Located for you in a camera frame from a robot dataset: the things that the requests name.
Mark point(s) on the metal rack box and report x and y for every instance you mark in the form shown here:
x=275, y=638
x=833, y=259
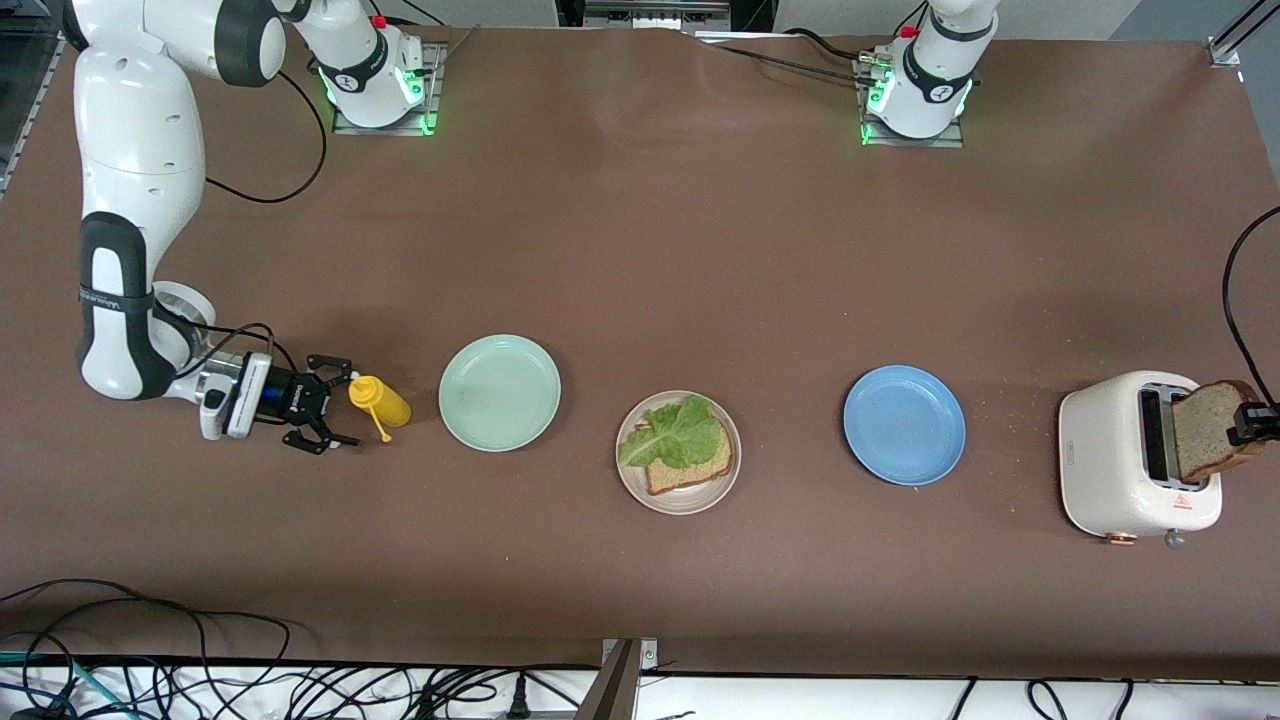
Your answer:
x=655, y=12

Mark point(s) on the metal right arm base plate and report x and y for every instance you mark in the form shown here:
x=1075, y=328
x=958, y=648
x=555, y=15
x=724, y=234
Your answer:
x=432, y=90

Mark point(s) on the aluminium frame rail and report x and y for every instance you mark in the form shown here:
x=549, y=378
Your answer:
x=1225, y=52
x=27, y=118

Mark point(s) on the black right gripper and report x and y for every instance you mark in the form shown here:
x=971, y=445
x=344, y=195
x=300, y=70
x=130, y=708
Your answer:
x=297, y=399

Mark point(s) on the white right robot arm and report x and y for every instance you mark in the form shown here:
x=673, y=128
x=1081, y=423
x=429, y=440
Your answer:
x=140, y=150

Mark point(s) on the green lettuce leaf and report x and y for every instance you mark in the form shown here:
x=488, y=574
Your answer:
x=675, y=435

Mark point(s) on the white two-slot toaster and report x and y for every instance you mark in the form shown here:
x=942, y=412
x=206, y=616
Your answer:
x=1100, y=460

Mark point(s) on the black power plug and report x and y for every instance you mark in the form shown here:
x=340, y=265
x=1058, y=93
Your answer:
x=518, y=695

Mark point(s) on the yellow squeeze bottle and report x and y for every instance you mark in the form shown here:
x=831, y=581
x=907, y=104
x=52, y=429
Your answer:
x=385, y=402

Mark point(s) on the blue plate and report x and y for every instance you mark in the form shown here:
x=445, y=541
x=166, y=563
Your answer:
x=905, y=425

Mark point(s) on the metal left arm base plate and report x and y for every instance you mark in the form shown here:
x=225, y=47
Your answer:
x=915, y=142

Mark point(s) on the metal post bracket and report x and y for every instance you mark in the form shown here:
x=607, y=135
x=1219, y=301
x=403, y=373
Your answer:
x=615, y=685

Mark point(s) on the brown bread slice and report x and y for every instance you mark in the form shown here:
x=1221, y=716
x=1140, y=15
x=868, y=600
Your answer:
x=1205, y=430
x=690, y=478

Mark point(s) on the mint green plate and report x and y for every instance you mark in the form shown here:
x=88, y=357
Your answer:
x=500, y=392

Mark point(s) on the beige plate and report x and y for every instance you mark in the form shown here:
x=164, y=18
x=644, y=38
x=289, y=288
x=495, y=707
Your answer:
x=680, y=505

